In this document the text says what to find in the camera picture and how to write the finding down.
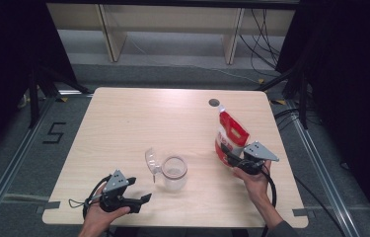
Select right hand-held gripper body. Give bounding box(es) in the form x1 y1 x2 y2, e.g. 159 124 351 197
236 141 280 176

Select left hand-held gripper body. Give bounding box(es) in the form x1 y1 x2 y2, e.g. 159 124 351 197
99 169 132 213

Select red and white refill pouch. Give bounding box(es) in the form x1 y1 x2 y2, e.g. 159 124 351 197
214 104 252 169

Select clear plastic cup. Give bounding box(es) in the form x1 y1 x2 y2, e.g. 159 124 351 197
144 147 188 193

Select person's right hand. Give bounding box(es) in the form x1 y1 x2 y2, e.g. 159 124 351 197
231 160 272 204

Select person's left hand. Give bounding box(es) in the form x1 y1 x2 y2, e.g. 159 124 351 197
83 185 131 232

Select black metal stand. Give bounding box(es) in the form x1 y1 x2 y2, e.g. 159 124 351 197
28 63 92 129
255 65 309 130

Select black curtain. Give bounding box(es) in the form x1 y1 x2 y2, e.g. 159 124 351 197
0 0 77 169
275 0 370 231

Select beige wooden shelf unit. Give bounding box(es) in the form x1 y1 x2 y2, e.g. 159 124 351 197
45 3 297 65

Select right hand-held gripper black cable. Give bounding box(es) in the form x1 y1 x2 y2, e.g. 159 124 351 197
260 167 278 237

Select black floor cables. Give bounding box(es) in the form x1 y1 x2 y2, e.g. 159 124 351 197
273 108 322 127

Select metal floor rail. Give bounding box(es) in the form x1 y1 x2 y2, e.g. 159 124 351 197
287 98 361 237
0 97 57 237

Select thin black floor cable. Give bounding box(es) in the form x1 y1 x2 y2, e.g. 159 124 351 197
292 176 348 237

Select bundle of black hanging cables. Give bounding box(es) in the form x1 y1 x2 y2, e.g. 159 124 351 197
238 8 284 78

